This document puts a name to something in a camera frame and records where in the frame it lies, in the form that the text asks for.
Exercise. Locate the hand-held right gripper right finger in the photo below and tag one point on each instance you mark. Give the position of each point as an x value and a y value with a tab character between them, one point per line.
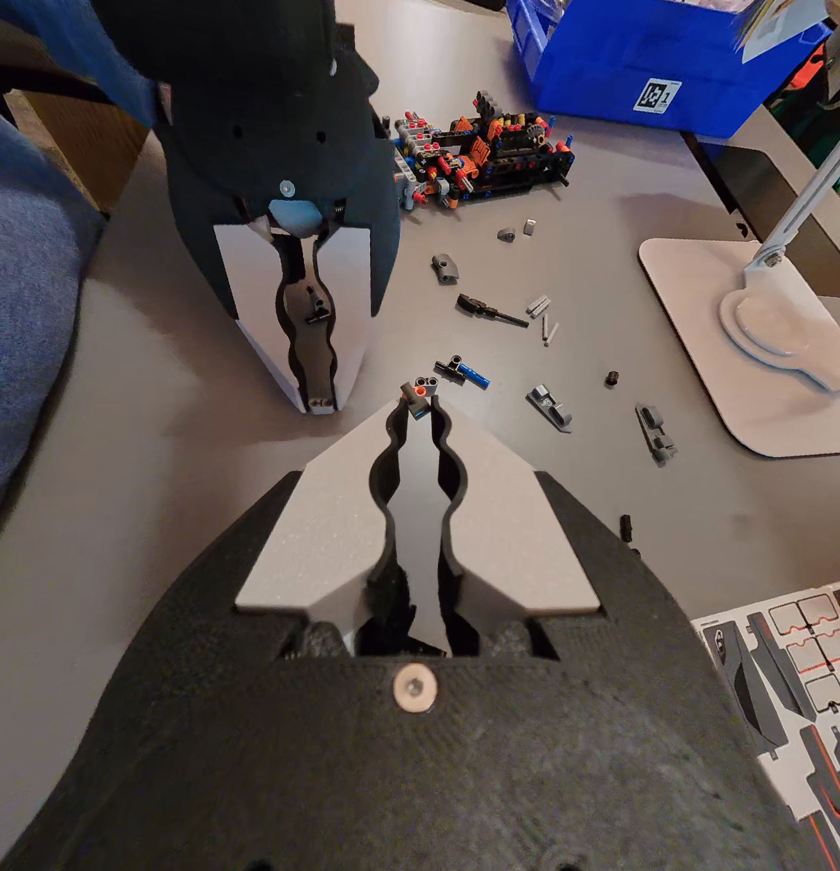
515	544

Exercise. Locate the black chair armrest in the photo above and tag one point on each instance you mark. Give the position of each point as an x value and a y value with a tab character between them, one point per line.
45	85

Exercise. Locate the grey curved lego panel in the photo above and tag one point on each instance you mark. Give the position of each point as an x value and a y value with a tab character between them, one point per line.
445	267

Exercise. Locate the dark grey lego plate assembly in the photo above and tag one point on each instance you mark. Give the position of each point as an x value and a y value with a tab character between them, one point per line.
549	406

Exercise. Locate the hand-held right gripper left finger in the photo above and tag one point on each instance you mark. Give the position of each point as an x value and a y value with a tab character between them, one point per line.
311	544

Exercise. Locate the black lego pin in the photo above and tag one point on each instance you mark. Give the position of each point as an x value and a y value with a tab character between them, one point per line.
626	527

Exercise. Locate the black connector with blue pin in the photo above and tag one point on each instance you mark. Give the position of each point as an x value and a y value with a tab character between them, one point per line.
460	371

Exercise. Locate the white desk stand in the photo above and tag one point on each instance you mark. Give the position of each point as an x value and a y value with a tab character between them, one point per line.
705	326

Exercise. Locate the multicoloured lego car chassis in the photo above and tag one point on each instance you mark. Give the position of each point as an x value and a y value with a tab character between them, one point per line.
488	153

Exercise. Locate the lego sticker sheet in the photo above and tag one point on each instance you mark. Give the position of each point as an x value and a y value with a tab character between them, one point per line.
780	714

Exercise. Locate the grey connector with black pins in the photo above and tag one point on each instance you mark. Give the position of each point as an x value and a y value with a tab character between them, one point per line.
316	309

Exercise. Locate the lego instruction booklet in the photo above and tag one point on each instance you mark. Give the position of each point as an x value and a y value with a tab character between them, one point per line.
774	24

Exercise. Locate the blue storage bin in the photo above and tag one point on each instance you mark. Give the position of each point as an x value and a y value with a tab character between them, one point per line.
631	61

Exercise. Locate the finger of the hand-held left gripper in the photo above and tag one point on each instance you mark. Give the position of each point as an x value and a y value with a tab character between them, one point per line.
249	286
355	292

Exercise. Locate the person's left forearm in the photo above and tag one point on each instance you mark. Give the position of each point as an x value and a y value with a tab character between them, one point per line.
72	41

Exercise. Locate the long dark grey plate assembly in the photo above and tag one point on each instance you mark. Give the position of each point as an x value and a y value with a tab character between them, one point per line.
654	432

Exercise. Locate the dark grey two-hole liftarm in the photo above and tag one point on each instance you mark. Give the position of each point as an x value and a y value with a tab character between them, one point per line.
428	383

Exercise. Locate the black lego axle assembly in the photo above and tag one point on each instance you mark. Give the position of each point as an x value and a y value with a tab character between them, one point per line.
484	308

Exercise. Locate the wooden cabinet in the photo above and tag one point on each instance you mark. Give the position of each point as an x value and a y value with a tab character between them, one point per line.
86	150

